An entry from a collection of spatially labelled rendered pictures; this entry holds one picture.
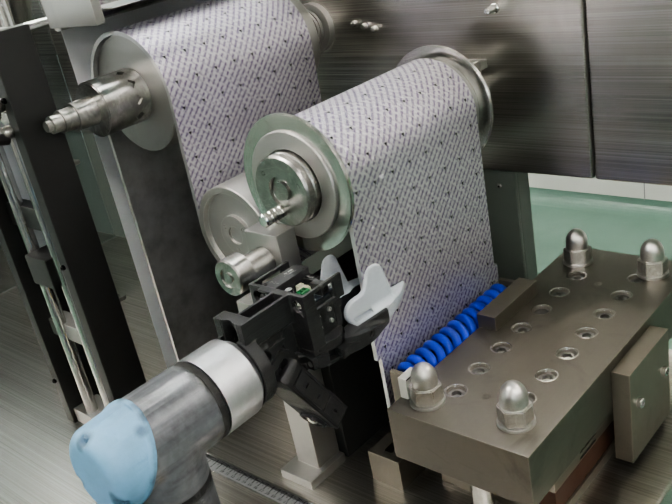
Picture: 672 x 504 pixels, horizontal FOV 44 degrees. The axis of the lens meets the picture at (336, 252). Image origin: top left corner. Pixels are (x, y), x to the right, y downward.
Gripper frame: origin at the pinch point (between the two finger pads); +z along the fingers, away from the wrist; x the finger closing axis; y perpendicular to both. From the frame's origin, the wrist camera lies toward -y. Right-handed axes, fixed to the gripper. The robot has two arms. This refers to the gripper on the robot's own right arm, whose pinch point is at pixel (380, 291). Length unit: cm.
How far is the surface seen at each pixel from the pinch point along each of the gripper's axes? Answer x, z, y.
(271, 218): 5.9, -7.2, 10.7
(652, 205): 80, 262, -109
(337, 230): 1.4, -3.1, 8.2
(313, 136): 2.1, -3.1, 17.9
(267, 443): 18.3, -5.8, -22.4
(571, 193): 118, 263, -108
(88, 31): 41.3, 0.7, 28.0
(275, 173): 6.3, -5.1, 14.6
